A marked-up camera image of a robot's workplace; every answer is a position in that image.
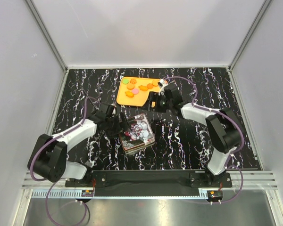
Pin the gold cookie tin box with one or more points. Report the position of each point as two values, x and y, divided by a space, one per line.
135 149

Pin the orange swirl cookie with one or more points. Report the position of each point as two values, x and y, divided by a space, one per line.
149 86
132 81

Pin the yellow cat-shaped cookie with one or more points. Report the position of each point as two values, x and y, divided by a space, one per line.
129 94
143 88

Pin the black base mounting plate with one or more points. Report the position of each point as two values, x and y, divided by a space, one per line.
149 183

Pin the aluminium frame rail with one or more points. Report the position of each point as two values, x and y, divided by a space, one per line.
57 190

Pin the orange swirl cookie centre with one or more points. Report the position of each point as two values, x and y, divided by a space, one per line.
149 86

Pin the orange swirl cookie left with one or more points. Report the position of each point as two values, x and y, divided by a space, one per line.
132 81

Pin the gold tin lid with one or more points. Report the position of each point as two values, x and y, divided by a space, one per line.
141 132

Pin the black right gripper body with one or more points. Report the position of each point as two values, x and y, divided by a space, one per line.
161 103

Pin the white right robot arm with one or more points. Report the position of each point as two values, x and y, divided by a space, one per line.
226 134

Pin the green round cookie top-left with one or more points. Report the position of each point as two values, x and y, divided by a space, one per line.
125 81

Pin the yellow dotted cookie top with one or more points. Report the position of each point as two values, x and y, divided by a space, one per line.
155 83

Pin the yellow cat-shaped cookie left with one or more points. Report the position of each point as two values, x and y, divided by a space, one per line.
129 94

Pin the pink round cookie left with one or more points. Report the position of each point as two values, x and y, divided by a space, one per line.
135 91

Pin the yellow dotted sandwich cookie left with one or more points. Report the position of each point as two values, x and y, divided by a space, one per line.
130 86

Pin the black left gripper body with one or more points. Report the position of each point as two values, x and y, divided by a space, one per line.
113 127

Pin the yellow plastic tray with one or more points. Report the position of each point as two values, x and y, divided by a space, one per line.
138 99

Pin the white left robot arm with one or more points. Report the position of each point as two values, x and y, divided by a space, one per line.
48 160

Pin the yellow cat-shaped cookie centre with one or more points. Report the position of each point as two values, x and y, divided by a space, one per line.
143 88

